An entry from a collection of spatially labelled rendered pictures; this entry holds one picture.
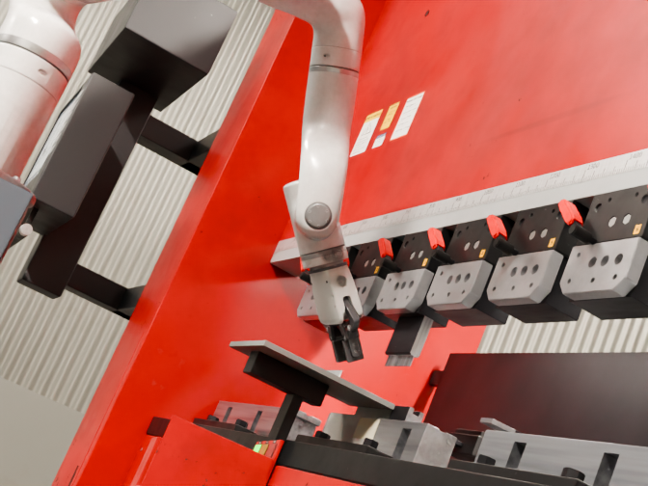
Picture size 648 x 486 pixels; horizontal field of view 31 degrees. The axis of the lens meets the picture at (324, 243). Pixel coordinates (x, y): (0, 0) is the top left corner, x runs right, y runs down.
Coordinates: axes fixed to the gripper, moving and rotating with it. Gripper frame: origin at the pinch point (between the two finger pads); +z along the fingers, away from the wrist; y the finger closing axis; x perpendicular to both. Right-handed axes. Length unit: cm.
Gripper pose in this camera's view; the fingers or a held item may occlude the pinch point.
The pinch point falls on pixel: (347, 350)
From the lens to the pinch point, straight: 209.7
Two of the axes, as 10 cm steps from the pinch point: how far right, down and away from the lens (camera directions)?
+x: -8.9, 2.3, -4.1
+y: -4.0, 0.9, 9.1
